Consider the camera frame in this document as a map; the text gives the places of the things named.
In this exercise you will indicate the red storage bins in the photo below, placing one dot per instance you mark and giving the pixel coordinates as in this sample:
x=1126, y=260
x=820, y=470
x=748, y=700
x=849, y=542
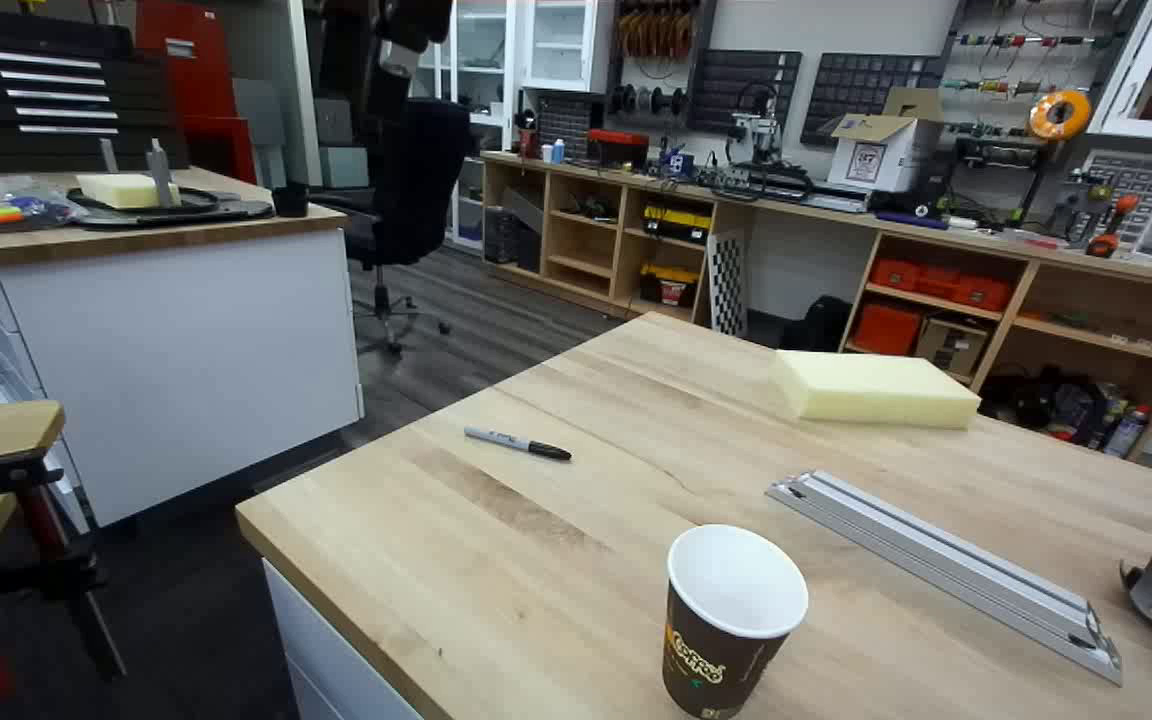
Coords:
x=942, y=281

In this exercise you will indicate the yellow foam block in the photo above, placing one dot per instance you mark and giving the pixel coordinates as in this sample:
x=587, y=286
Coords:
x=871, y=388

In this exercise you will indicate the dark pegboard panel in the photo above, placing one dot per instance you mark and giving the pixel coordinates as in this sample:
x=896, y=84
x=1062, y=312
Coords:
x=871, y=95
x=742, y=91

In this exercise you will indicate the black pen grey barrel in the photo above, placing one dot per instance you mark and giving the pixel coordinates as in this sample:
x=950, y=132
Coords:
x=518, y=441

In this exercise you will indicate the black tray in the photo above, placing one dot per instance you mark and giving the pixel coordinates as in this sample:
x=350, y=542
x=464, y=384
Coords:
x=197, y=207

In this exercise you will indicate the white cardboard box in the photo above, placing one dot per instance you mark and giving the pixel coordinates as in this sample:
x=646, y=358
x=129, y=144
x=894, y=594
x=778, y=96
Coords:
x=876, y=158

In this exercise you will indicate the aluminium extrusion rail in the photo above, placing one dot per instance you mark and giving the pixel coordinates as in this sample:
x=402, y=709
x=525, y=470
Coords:
x=939, y=561

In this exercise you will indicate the white island cabinet wood top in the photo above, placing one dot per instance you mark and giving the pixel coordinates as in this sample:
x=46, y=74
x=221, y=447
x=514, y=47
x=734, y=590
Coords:
x=178, y=363

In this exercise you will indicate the orange tape roll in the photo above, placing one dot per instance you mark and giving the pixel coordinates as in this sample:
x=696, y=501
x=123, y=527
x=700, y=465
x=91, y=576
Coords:
x=1062, y=112

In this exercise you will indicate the black gear pile on shelf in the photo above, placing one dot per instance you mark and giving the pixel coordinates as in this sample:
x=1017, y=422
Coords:
x=1040, y=404

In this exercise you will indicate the small black cup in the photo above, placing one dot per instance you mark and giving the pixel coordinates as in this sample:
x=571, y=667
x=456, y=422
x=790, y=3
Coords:
x=291, y=203

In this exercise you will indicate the yellow black tool case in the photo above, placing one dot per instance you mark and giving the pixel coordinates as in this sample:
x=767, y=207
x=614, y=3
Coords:
x=676, y=222
x=669, y=286

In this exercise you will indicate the long wooden shelf workbench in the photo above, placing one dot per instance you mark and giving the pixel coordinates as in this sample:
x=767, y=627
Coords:
x=1040, y=286

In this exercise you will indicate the bottles on wooden shelf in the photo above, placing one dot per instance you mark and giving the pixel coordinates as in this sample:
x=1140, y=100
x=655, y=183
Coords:
x=1126, y=434

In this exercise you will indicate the red tool cabinet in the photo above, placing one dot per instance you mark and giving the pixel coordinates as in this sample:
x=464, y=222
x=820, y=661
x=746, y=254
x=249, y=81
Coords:
x=197, y=81

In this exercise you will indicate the clear spray bottle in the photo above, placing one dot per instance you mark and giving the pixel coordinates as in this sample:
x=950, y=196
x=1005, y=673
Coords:
x=163, y=174

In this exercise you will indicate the small yellow foam pad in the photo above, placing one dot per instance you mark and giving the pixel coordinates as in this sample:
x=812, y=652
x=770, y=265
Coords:
x=116, y=192

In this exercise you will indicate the white table cabinet base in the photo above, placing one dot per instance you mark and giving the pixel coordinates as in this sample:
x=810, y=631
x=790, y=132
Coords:
x=321, y=652

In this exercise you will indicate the black drawer tool chest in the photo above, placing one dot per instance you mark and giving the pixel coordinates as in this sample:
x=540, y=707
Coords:
x=16, y=95

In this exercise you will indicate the orange storage box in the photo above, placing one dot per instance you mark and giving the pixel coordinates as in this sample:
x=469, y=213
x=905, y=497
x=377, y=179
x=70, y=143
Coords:
x=884, y=329

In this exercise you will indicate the black office chair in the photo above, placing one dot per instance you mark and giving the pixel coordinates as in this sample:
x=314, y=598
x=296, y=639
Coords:
x=417, y=174

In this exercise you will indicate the black bag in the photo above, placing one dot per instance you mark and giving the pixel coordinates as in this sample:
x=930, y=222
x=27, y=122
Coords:
x=820, y=325

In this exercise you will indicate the white glass door cabinet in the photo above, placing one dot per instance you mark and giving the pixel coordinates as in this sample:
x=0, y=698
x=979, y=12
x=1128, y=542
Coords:
x=523, y=52

